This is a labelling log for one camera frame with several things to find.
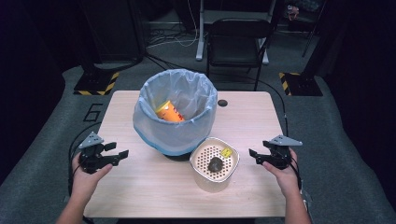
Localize black folding chair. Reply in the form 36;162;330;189
205;17;276;92

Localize black stand base hazard striped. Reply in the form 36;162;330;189
73;68;120;96
278;71;324;97

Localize white floor cable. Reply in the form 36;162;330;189
146;0;201;49

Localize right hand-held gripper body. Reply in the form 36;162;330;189
262;133;304;171

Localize dark brown lump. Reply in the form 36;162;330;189
206;156;223;174

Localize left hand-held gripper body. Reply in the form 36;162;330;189
78;131;109;175

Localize person's right hand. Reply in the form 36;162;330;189
262;147;300;198

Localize person's left hand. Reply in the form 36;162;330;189
71;152;114;201

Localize bin with blue liner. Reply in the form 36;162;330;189
132;68;219;158

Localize white metal desk frame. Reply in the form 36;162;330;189
194;0;271;65

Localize beige container with perforated insert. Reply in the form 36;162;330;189
189;136;241;193

